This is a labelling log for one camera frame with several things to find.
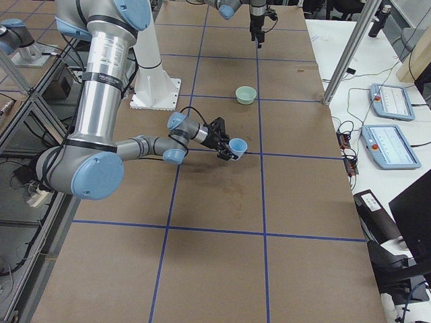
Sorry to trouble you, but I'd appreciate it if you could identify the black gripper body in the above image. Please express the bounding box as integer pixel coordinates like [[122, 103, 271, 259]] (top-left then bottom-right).
[[249, 5, 278, 34], [201, 117, 230, 151]]

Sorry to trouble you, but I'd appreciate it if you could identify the light blue plastic cup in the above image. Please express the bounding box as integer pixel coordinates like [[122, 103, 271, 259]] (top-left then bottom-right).
[[228, 138, 248, 158]]

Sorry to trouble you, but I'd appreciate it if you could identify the pale green ceramic bowl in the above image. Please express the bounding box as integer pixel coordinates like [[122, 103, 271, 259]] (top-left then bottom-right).
[[235, 86, 257, 105]]

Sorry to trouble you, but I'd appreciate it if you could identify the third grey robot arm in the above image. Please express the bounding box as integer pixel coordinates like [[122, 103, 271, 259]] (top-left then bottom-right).
[[1, 18, 51, 68]]

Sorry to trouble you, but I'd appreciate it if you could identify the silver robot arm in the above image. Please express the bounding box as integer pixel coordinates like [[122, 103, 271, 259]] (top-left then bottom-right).
[[186, 0, 279, 49], [36, 1, 240, 200]]

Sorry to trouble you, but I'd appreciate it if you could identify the black water bottle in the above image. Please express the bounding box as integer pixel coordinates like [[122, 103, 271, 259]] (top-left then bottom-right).
[[368, 5, 392, 38]]

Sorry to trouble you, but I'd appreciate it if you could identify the upper teach pendant tablet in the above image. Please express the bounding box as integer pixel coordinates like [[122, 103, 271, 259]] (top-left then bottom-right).
[[370, 83, 415, 121]]

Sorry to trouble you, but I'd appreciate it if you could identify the teach pendant tablet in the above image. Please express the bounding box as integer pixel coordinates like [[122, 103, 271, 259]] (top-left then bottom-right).
[[361, 124, 422, 170], [370, 83, 415, 121]]

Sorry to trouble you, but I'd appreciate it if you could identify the lower teach pendant tablet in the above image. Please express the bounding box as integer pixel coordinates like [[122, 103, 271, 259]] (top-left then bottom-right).
[[361, 124, 422, 170]]

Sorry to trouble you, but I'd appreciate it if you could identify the wooden board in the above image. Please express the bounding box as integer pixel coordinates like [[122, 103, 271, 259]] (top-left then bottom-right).
[[396, 27, 430, 83]]

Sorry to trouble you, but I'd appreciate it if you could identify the black box with label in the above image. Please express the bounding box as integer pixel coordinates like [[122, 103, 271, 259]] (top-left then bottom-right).
[[354, 190, 401, 244]]

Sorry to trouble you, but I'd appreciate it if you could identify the black computer monitor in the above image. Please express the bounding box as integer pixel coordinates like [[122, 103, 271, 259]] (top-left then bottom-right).
[[389, 171, 430, 262]]

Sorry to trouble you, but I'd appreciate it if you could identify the white power strip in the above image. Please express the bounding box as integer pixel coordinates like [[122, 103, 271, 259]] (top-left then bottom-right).
[[26, 189, 50, 208]]

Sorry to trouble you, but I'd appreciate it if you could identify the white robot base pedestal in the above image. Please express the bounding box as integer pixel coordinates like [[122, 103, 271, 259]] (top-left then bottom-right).
[[131, 15, 181, 110]]

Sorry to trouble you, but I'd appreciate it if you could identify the aluminium frame post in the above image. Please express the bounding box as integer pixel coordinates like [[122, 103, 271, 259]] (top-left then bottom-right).
[[322, 0, 381, 106]]

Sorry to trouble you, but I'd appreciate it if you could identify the small electronics board with wires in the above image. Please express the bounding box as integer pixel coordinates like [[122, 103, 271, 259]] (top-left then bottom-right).
[[336, 120, 358, 178]]

